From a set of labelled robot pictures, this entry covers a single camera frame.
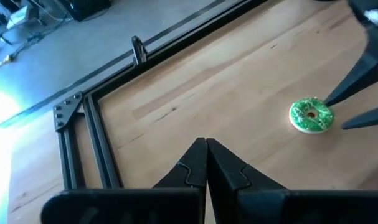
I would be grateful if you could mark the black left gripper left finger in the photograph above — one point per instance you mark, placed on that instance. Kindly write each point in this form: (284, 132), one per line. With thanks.
(193, 168)

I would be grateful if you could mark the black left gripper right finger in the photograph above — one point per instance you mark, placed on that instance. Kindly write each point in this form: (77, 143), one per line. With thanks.
(226, 174)

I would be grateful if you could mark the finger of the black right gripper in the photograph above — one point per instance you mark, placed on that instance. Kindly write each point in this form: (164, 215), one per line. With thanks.
(372, 116)
(372, 59)

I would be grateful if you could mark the green sprinkled donut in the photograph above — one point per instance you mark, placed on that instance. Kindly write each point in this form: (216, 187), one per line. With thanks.
(300, 122)

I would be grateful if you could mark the black metal clamp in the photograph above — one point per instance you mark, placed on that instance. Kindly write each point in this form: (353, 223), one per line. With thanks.
(139, 51)

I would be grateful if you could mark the black box on floor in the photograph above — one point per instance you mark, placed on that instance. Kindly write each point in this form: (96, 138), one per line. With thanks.
(86, 7)

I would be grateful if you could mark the white floor device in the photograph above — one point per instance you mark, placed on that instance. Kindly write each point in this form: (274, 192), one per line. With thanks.
(19, 18)

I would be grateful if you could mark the short black frame rail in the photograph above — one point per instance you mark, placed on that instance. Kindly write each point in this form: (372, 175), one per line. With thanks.
(71, 155)
(102, 149)

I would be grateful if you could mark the long black frame rail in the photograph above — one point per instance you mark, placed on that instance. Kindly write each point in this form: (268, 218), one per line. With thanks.
(176, 48)

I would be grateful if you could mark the black corner bracket plate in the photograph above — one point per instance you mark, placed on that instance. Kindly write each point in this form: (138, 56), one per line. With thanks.
(65, 109)

